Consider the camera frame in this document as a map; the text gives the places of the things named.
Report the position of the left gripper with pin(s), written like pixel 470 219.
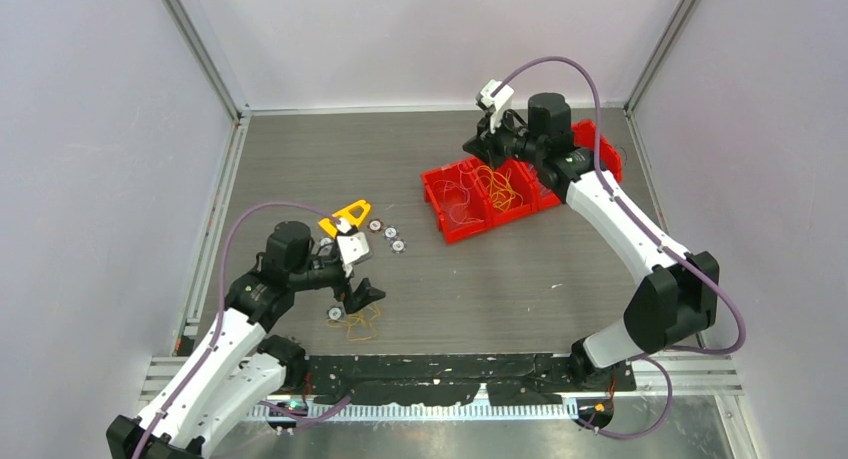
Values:
pixel 362 294

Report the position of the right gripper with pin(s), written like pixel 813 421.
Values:
pixel 477 147

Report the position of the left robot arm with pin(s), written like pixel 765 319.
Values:
pixel 240 362

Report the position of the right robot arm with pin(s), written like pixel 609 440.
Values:
pixel 672 301

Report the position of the red compartment bin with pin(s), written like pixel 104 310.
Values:
pixel 469 198

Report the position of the poker chip blue right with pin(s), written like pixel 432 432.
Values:
pixel 398 246

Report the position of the poker chip blue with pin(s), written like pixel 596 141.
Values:
pixel 390 233
pixel 398 246

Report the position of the poker chip blue upper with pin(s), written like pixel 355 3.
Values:
pixel 390 233

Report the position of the poker chip brown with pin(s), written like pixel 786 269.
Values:
pixel 375 225

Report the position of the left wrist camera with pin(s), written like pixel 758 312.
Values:
pixel 353 246

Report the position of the yellow triangle frame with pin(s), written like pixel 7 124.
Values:
pixel 356 214

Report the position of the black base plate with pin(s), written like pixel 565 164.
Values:
pixel 448 379

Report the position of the white slotted cable duct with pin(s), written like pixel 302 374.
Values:
pixel 474 411

